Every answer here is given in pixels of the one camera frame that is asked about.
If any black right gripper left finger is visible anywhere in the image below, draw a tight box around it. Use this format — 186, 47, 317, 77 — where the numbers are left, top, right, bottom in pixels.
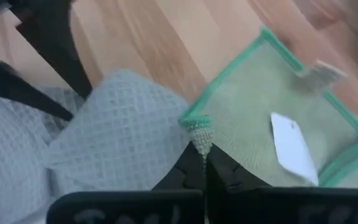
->
46, 141, 207, 224

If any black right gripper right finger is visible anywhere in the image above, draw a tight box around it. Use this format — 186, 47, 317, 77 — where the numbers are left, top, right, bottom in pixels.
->
206, 143, 358, 224

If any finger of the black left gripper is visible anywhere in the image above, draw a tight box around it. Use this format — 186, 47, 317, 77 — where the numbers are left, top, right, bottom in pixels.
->
0, 51, 75, 122
14, 0, 93, 100

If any grey microfiber towel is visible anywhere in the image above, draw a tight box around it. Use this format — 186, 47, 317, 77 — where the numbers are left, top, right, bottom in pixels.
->
0, 68, 193, 224

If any pale green microfiber towel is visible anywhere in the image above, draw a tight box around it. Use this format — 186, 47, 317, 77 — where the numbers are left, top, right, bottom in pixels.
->
178, 26, 358, 189

